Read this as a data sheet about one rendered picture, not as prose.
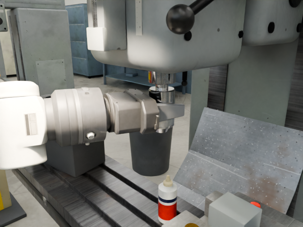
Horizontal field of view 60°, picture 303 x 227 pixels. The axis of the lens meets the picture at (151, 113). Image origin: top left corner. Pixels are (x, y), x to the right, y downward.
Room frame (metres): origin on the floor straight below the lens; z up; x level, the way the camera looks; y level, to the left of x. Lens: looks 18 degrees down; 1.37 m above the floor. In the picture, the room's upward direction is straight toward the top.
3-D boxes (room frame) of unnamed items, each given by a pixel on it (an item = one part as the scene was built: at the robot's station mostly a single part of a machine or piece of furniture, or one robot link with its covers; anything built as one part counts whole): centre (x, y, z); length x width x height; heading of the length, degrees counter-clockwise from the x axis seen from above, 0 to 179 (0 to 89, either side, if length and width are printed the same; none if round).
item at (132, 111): (0.42, 0.07, 1.23); 0.13 x 0.12 x 0.10; 23
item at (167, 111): (0.42, -0.03, 1.23); 0.06 x 0.02 x 0.03; 112
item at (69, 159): (0.76, 0.27, 1.07); 0.22 x 0.12 x 0.20; 55
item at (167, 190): (0.48, -0.03, 1.02); 0.04 x 0.04 x 0.11
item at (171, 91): (0.45, -0.02, 1.26); 0.05 x 0.05 x 0.01
